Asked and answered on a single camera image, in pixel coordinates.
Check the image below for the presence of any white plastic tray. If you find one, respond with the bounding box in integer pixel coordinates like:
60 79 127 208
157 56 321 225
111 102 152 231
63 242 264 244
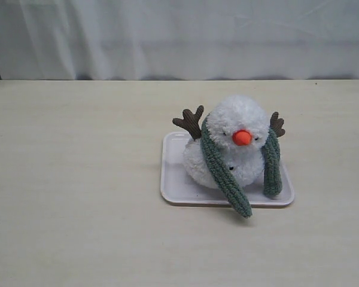
160 132 295 208

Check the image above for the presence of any white plush snowman green scarf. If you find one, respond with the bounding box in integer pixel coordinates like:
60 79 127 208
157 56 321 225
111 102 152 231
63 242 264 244
172 94 285 189

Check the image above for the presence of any green knitted scarf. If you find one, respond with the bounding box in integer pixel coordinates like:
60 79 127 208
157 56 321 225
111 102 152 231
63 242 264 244
200 111 285 218

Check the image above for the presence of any white curtain backdrop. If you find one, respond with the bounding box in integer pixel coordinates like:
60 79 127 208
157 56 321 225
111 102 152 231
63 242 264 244
0 1 359 80

